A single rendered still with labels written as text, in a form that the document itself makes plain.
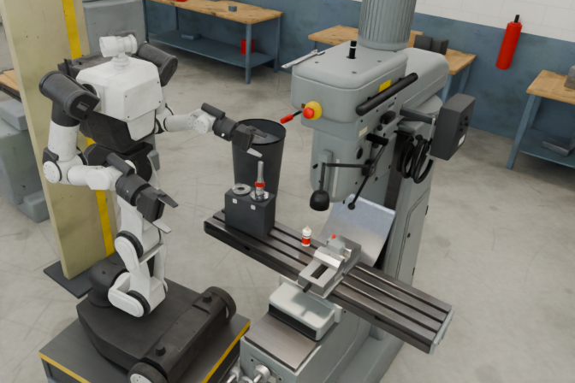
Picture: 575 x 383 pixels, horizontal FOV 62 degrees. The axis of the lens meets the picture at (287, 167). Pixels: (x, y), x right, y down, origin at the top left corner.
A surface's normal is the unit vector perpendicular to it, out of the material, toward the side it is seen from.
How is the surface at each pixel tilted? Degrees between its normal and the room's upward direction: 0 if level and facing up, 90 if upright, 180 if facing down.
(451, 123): 90
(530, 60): 90
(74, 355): 0
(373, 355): 0
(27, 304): 0
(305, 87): 90
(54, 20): 90
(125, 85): 45
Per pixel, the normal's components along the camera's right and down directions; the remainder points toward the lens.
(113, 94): 0.31, 0.42
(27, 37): 0.81, 0.33
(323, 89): -0.58, 0.39
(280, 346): 0.06, -0.86
